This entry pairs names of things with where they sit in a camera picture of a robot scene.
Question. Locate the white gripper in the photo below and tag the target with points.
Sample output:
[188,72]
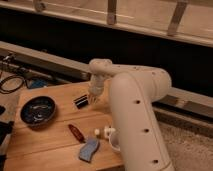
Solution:
[96,87]

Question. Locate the black white striped eraser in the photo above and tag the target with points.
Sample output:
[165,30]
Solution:
[81,102]

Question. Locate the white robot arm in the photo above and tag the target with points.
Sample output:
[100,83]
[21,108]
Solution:
[132,90]

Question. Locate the white plastic toy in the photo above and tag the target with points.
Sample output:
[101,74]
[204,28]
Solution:
[105,132]

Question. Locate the red brown pen-shaped object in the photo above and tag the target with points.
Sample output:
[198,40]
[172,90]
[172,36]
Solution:
[77,134]

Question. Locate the clear plastic cup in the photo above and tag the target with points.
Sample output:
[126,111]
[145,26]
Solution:
[113,141]

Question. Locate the wooden table board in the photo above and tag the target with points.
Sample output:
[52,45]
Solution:
[52,147]

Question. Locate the dark blue bowl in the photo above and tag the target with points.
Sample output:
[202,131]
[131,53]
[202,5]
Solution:
[38,111]

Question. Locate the blue sponge cloth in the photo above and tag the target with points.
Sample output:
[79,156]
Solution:
[89,149]

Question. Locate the blue object by table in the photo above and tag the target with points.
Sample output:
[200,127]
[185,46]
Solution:
[38,83]

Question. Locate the grey metal rail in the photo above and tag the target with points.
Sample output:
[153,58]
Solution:
[177,98]

